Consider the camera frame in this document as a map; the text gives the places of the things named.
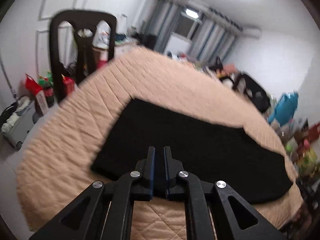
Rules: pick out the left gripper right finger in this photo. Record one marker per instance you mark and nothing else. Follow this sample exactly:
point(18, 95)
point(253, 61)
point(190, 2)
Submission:
point(214, 210)

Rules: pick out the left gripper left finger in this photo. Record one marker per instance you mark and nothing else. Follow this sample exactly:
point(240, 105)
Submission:
point(103, 210)

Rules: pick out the black pants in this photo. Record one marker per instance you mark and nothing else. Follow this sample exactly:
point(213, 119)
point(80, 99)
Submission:
point(210, 151)

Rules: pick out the beige quilted bed cover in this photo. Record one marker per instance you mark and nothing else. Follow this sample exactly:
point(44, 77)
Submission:
point(55, 165)

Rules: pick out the dark chair at far side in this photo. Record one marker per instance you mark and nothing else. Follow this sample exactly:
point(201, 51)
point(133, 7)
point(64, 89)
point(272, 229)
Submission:
point(256, 94)

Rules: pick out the dark chair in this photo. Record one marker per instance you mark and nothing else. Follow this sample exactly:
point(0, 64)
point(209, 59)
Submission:
point(84, 23)
point(256, 94)

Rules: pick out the blue thermos jug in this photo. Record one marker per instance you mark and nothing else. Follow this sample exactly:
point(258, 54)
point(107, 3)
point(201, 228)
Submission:
point(285, 108)

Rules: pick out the grey trash bin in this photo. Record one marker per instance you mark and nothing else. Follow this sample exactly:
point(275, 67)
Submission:
point(17, 121)

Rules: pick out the red gift bag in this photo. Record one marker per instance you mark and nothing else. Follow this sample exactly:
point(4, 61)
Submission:
point(31, 85)

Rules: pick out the striped window curtains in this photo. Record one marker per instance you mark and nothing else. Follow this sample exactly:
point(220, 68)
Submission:
point(209, 34)

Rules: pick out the dark chair at left side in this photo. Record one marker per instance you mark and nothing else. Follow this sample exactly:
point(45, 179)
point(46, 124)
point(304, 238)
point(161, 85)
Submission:
point(84, 23)

